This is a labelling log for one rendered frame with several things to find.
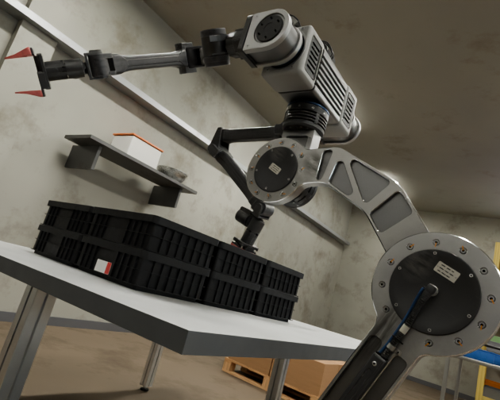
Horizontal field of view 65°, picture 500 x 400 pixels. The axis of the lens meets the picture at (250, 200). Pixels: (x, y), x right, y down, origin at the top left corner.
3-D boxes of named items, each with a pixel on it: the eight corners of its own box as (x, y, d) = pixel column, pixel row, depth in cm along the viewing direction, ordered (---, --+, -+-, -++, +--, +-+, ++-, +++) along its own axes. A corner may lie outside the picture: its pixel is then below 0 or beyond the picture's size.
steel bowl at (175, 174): (169, 186, 452) (172, 176, 455) (190, 189, 432) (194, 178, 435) (147, 175, 425) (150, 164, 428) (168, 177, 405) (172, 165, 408)
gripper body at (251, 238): (231, 240, 159) (240, 224, 158) (248, 245, 166) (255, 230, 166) (240, 247, 154) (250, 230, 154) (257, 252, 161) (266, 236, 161)
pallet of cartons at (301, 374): (352, 407, 377) (360, 366, 385) (325, 417, 312) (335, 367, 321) (255, 368, 437) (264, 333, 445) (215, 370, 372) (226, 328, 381)
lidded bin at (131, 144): (136, 170, 413) (143, 150, 418) (157, 171, 393) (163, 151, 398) (105, 154, 382) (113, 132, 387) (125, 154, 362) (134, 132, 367)
